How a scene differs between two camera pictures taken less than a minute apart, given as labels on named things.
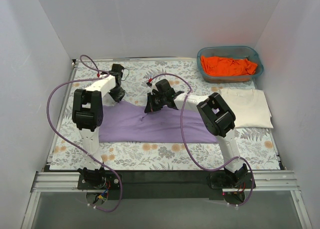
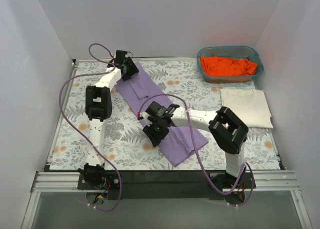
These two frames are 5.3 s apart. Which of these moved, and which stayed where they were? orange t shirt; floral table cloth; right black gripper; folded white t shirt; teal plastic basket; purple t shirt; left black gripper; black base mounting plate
Moved: left black gripper; purple t shirt; right black gripper
Stayed: teal plastic basket; orange t shirt; black base mounting plate; floral table cloth; folded white t shirt
